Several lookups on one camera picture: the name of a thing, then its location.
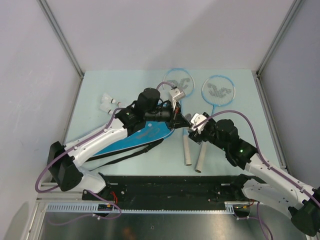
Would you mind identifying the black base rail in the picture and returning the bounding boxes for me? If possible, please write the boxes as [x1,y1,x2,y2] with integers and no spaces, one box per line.
[58,174,283,213]

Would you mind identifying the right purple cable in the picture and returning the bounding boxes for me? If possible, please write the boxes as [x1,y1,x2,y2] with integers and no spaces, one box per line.
[199,110,316,240]

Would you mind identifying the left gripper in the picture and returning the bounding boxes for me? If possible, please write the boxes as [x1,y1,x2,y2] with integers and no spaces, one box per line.
[144,99,190,131]

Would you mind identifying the white shuttlecock tube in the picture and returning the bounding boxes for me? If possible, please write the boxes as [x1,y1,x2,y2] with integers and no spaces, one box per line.
[184,113,192,122]

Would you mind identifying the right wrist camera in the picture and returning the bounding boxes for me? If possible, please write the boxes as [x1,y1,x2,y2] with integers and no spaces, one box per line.
[188,113,207,134]

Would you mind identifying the blue badminton racket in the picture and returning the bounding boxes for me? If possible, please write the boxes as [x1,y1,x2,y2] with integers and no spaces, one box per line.
[194,74,236,174]
[163,68,195,166]

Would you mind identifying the right aluminium frame post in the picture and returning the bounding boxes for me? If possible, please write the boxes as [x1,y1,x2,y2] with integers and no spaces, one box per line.
[255,0,305,78]

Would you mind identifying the left blue badminton racket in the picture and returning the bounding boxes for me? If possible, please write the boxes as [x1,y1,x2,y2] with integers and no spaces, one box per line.
[163,68,195,166]

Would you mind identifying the blue sport racket bag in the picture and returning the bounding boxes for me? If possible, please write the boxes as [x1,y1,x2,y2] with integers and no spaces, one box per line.
[62,122,176,172]

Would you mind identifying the aluminium frame post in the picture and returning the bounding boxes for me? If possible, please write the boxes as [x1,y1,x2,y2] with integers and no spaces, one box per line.
[255,0,305,78]
[36,0,85,80]

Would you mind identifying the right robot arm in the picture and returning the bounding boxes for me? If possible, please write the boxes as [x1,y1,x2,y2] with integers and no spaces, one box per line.
[189,113,320,237]

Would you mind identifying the purple cable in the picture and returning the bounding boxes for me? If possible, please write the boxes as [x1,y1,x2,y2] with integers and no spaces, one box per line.
[34,81,176,226]
[199,110,316,240]

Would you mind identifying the left aluminium frame post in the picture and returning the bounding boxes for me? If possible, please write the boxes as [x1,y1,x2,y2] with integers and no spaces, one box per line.
[36,0,85,80]

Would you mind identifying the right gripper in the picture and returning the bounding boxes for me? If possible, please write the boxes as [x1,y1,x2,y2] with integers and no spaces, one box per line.
[188,118,228,152]

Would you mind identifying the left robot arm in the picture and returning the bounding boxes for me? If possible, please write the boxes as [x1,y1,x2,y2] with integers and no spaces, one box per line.
[47,87,189,200]

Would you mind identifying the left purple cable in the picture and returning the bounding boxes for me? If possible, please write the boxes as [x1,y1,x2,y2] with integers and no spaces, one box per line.
[34,81,176,226]

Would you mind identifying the right blue badminton racket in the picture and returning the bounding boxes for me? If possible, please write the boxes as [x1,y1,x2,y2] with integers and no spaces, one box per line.
[194,74,236,174]

